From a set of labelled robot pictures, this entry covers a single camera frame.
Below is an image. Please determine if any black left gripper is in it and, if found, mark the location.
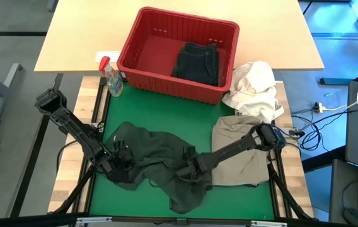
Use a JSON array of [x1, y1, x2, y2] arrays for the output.
[[105, 140, 136, 183]]

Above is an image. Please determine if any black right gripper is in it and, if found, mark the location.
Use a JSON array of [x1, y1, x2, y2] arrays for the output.
[[175, 146, 214, 183]]

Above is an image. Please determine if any black garment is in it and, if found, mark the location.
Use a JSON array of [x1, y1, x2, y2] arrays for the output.
[[171, 42, 220, 88], [105, 121, 214, 215]]

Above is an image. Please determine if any beige garment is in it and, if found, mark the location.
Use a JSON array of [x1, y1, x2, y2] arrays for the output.
[[211, 115, 271, 187]]

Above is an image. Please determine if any red plastic laundry bin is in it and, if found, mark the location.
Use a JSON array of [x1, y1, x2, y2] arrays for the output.
[[116, 6, 241, 105]]

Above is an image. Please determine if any clear spray bottle red trigger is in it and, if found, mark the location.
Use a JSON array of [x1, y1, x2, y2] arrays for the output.
[[98, 55, 124, 98]]

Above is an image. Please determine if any white crumpled garment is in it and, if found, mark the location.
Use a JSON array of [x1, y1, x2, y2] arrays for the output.
[[222, 60, 284, 124]]

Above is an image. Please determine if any beige wooden desk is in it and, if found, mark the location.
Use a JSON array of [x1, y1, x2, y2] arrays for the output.
[[33, 0, 325, 73]]

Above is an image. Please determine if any black computer mouse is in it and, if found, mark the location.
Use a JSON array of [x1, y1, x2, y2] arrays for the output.
[[342, 207, 358, 227]]

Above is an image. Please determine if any black arm base cable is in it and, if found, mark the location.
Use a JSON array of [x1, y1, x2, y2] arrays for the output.
[[55, 140, 84, 166]]

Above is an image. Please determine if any black cable bundle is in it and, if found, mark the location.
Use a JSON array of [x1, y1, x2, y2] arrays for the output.
[[291, 108, 325, 152]]

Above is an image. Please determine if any white power cable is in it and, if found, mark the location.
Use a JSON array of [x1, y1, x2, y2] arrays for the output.
[[313, 84, 358, 114]]

